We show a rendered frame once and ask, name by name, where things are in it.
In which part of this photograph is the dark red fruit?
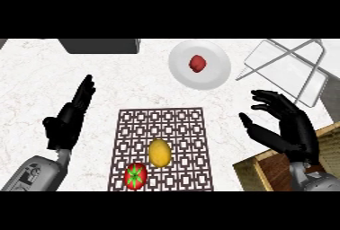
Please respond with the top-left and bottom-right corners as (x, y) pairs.
(189, 54), (209, 74)

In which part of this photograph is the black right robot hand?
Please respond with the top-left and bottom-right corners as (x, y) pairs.
(238, 89), (321, 166)

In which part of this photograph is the open wooden drawer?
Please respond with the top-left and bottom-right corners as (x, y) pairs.
(232, 120), (340, 192)

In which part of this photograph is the brown lattice placemat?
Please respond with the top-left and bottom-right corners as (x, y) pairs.
(107, 107), (216, 192)

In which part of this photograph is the yellow lemon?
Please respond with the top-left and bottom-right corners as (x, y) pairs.
(148, 138), (173, 169)

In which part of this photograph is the grey wire tiered shelf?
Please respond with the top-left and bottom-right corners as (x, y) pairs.
(234, 39), (340, 109)

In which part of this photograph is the dark grey appliance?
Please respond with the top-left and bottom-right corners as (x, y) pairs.
(59, 39), (142, 55)

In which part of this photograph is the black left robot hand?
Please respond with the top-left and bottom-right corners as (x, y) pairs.
(42, 74), (98, 151)

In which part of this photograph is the white plate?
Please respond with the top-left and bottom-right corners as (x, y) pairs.
(167, 40), (232, 91)

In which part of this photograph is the red tomato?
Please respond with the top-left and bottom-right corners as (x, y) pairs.
(124, 162), (150, 191)

